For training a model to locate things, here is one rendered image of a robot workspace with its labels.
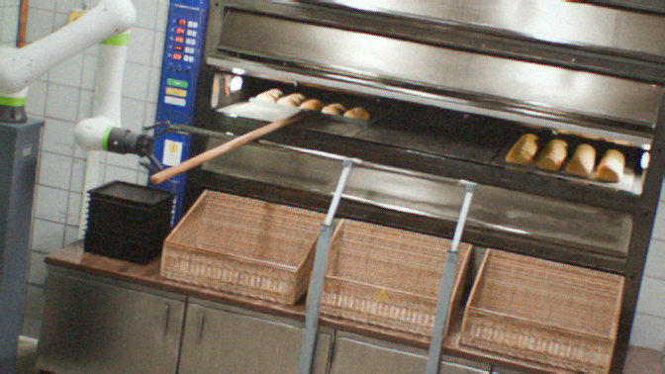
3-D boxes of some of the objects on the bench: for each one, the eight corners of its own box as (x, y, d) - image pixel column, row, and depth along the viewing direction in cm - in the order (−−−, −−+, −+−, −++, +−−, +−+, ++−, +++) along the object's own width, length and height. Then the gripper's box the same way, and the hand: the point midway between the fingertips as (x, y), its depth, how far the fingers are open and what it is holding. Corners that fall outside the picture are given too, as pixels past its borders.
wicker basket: (196, 250, 541) (204, 188, 535) (322, 276, 531) (332, 214, 525) (156, 278, 495) (165, 210, 489) (294, 308, 484) (304, 238, 478)
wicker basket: (331, 279, 529) (340, 216, 523) (462, 308, 518) (474, 243, 512) (302, 311, 482) (313, 241, 476) (446, 342, 472) (459, 272, 466)
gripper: (137, 106, 436) (194, 117, 431) (128, 175, 441) (185, 187, 436) (128, 108, 429) (186, 120, 424) (119, 179, 434) (177, 191, 429)
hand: (183, 153), depth 430 cm, fingers open, 13 cm apart
